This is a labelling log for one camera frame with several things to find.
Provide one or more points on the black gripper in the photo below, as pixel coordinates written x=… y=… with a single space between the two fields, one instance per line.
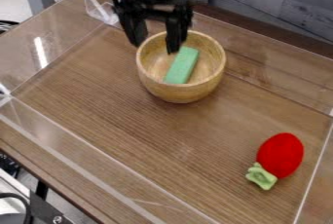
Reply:
x=176 y=12

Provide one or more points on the red plush strawberry toy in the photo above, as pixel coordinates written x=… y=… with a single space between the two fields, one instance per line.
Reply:
x=279 y=159

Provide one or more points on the green rectangular block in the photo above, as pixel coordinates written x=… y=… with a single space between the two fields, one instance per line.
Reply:
x=182 y=66

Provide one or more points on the black table leg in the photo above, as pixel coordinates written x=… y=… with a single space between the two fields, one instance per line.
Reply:
x=42 y=190

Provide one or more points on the brown wooden bowl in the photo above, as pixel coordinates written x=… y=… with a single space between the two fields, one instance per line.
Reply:
x=154 y=61

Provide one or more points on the clear acrylic corner bracket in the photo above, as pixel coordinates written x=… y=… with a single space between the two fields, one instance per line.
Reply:
x=102 y=11

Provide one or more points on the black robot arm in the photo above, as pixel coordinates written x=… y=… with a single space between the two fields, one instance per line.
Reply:
x=173 y=12

